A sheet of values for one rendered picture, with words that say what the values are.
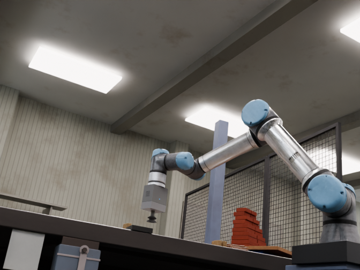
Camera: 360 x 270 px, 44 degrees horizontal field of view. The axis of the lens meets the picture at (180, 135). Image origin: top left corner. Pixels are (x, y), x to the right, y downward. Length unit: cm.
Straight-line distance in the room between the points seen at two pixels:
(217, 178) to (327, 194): 253
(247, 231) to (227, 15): 299
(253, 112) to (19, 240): 95
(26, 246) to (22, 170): 625
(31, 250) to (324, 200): 95
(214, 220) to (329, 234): 234
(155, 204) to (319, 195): 68
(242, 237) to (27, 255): 154
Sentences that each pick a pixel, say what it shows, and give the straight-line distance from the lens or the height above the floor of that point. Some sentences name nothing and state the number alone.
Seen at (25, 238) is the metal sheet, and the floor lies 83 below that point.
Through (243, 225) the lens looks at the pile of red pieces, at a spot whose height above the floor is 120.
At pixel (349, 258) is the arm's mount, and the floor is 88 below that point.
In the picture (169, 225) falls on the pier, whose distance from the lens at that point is 827.
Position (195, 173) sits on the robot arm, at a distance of 197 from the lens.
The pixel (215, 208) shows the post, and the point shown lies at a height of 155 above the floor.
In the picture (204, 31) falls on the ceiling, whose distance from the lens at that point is 542.
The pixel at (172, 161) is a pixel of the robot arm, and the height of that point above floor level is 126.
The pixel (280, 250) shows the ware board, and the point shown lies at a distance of 240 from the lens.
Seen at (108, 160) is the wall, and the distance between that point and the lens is 821.
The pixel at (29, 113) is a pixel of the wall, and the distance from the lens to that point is 801.
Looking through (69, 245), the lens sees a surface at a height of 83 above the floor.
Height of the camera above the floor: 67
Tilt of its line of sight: 22 degrees up
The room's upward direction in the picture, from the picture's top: 7 degrees clockwise
